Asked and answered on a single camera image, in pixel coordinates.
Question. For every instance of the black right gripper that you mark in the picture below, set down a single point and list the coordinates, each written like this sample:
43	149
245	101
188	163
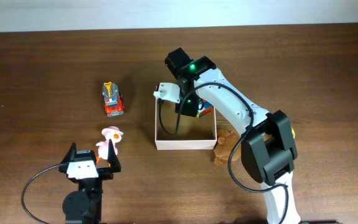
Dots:
189	109

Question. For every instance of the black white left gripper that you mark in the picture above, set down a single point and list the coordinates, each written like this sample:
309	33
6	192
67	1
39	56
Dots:
107	173

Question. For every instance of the multicolour puzzle cube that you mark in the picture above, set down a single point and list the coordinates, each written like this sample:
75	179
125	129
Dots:
204	108

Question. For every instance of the pink cardboard box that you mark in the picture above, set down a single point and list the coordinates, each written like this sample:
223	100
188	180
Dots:
193	133

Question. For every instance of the brown plush capybara toy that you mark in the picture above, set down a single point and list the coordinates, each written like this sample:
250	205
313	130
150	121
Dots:
226	140

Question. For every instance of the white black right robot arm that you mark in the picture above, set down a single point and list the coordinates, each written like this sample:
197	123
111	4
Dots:
267	140

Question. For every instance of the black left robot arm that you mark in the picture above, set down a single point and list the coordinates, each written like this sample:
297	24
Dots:
85	204

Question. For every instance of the pink duck toy with hat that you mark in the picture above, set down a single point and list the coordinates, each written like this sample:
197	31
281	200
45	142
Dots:
113	135

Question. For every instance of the red grey toy truck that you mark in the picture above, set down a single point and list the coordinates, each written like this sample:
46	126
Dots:
113	103

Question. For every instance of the yellow ball with letters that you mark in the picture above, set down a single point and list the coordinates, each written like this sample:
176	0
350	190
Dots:
293	133

